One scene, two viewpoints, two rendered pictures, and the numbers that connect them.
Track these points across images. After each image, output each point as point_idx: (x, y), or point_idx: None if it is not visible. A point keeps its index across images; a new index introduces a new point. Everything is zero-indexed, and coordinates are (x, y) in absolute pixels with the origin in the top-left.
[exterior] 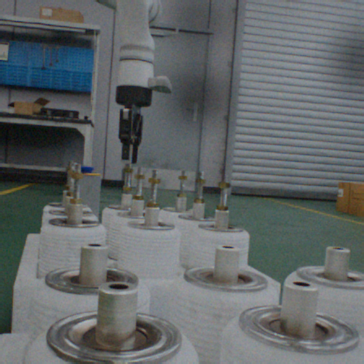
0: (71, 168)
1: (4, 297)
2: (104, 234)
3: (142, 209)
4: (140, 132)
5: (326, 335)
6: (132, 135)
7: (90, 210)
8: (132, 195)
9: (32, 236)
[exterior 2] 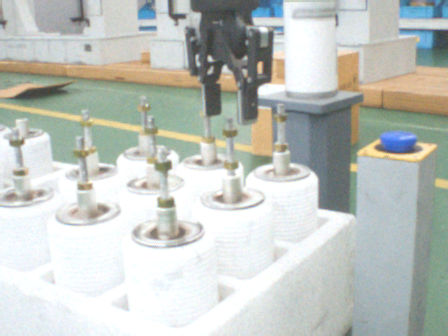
0: None
1: (443, 330)
2: (120, 166)
3: (146, 175)
4: (226, 62)
5: None
6: (199, 68)
7: (257, 184)
8: (224, 177)
9: (333, 213)
